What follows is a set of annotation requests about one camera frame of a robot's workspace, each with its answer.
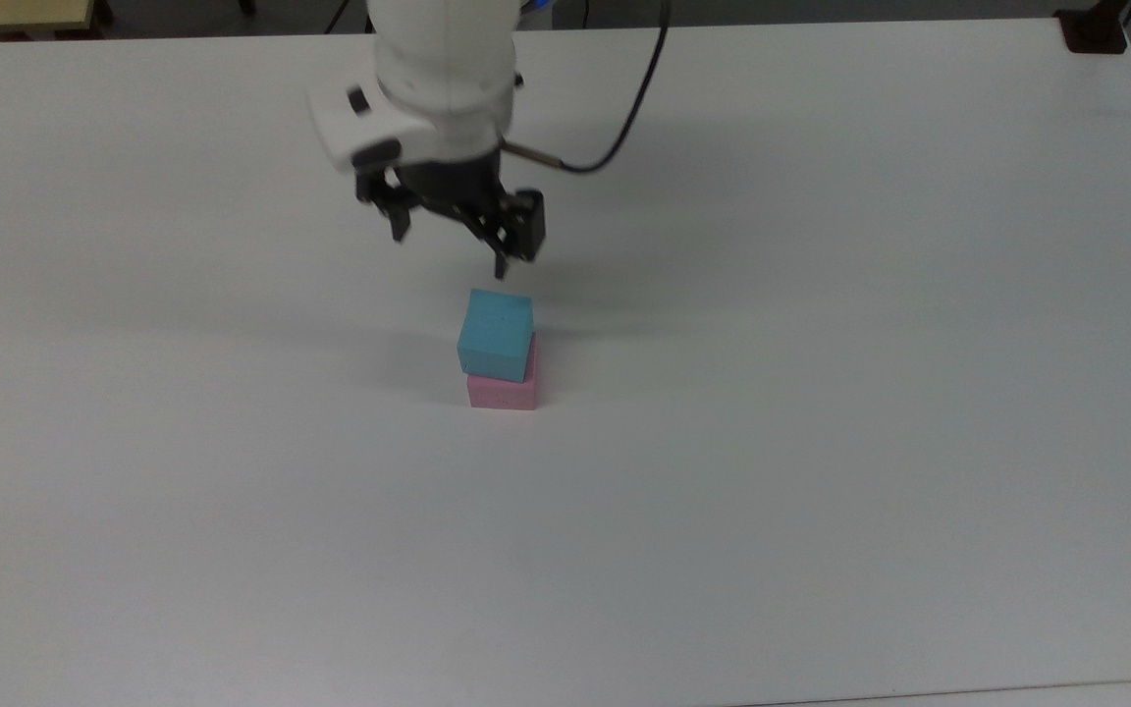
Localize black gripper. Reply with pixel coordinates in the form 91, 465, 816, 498
354, 152, 548, 281

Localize light wooden desk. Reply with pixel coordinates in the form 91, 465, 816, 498
0, 0, 97, 40

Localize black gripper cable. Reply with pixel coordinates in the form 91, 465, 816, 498
499, 0, 673, 176

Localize pink foam cube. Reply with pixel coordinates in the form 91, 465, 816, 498
467, 334, 539, 411

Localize blue foam cube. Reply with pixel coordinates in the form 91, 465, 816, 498
457, 289, 535, 383

